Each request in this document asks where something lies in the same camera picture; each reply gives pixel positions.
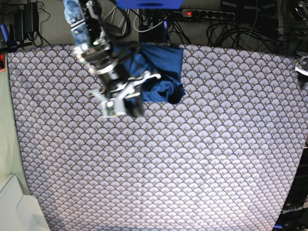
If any black power adapter brick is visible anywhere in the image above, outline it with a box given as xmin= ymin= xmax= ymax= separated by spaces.
xmin=23 ymin=2 xmax=39 ymax=34

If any black power strip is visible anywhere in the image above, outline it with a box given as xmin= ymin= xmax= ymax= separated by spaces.
xmin=181 ymin=9 xmax=236 ymax=21

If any black OpenArm box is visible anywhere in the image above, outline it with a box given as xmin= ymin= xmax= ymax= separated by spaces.
xmin=273 ymin=148 xmax=308 ymax=231

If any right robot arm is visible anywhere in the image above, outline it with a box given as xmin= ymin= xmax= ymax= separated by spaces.
xmin=64 ymin=0 xmax=146 ymax=117

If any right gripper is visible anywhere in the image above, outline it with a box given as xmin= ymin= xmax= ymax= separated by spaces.
xmin=98 ymin=64 xmax=144 ymax=118

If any white plastic bin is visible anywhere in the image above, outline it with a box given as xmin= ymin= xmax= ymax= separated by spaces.
xmin=0 ymin=174 xmax=50 ymax=231

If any blue-handled clamp at left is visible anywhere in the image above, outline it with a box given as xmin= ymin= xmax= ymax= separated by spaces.
xmin=0 ymin=24 xmax=18 ymax=52

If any blue long-sleeve T-shirt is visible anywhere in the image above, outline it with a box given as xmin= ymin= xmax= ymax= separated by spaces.
xmin=124 ymin=44 xmax=185 ymax=104

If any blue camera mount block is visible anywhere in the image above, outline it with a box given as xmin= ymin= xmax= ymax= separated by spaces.
xmin=116 ymin=0 xmax=184 ymax=10

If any patterned fan-print tablecloth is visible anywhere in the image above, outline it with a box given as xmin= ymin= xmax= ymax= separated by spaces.
xmin=8 ymin=45 xmax=308 ymax=231

